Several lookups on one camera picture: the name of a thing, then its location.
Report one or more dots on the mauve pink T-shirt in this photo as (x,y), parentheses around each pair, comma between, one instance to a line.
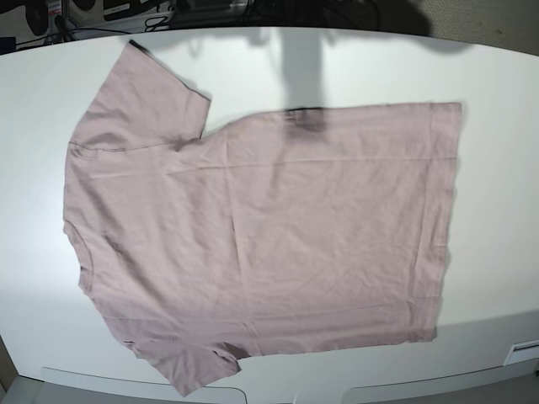
(288,232)

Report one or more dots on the black equipment clutter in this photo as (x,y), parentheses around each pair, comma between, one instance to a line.
(27,24)

